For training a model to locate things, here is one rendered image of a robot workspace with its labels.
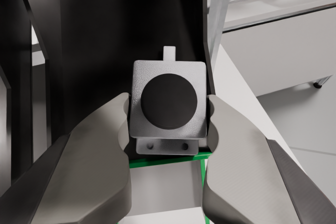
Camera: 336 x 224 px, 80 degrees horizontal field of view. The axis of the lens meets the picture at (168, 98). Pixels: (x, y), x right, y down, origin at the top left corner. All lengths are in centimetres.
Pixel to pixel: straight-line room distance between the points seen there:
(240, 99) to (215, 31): 40
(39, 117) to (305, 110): 174
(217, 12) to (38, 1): 16
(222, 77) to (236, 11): 36
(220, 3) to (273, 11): 77
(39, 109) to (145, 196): 20
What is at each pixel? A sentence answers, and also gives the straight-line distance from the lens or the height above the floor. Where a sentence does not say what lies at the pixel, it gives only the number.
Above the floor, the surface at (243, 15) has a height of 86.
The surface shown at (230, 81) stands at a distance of 66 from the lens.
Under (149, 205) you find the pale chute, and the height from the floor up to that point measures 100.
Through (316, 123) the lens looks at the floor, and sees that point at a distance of 182.
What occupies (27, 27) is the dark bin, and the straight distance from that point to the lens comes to 22.
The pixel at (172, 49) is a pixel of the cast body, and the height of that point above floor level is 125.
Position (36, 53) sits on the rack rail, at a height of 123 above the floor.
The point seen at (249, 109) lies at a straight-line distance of 61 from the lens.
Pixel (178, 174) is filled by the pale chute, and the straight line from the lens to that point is 33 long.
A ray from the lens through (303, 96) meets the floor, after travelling 192.
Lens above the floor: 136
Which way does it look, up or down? 56 degrees down
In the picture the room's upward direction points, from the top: 4 degrees counter-clockwise
